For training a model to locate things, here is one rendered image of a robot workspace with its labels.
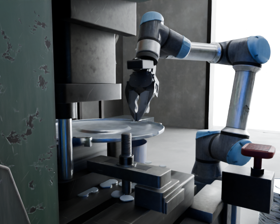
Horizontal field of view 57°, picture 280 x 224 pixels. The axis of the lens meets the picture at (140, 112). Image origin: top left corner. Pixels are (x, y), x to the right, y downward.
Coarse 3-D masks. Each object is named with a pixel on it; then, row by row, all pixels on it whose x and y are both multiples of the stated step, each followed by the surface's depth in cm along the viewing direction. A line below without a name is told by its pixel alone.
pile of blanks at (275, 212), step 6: (276, 198) 149; (276, 204) 149; (276, 210) 149; (258, 216) 167; (264, 216) 156; (270, 216) 153; (276, 216) 150; (258, 222) 166; (264, 222) 157; (270, 222) 153; (276, 222) 150
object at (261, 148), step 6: (246, 144) 56; (252, 144) 55; (258, 144) 56; (264, 144) 55; (246, 150) 52; (252, 150) 51; (258, 150) 51; (264, 150) 50; (270, 150) 51; (252, 156) 51; (258, 156) 50; (264, 156) 50; (270, 156) 50; (258, 162) 53; (258, 168) 53
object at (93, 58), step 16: (64, 32) 43; (80, 32) 45; (96, 32) 48; (64, 48) 43; (80, 48) 45; (96, 48) 48; (112, 48) 52; (64, 64) 43; (80, 64) 45; (96, 64) 48; (112, 64) 52; (64, 80) 44; (80, 80) 45; (96, 80) 49; (112, 80) 53
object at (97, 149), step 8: (56, 144) 47; (72, 144) 47; (80, 144) 47; (96, 144) 50; (104, 144) 52; (72, 152) 45; (80, 152) 46; (88, 152) 48; (96, 152) 50; (104, 152) 52; (80, 160) 46; (80, 168) 47
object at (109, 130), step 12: (72, 120) 72; (84, 120) 75; (96, 120) 76; (108, 120) 76; (120, 120) 76; (132, 120) 75; (144, 120) 73; (72, 132) 58; (84, 132) 57; (96, 132) 56; (108, 132) 57; (120, 132) 58; (132, 132) 58; (144, 132) 58; (156, 132) 58
